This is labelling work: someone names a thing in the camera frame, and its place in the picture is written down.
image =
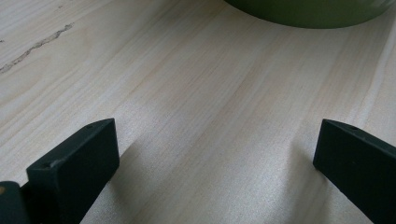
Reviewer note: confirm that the green ribbed trash bin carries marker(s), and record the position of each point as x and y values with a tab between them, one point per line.
311	14

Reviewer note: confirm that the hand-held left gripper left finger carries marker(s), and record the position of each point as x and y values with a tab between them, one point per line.
74	165

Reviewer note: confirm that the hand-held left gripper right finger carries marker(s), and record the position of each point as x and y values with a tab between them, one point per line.
361	168

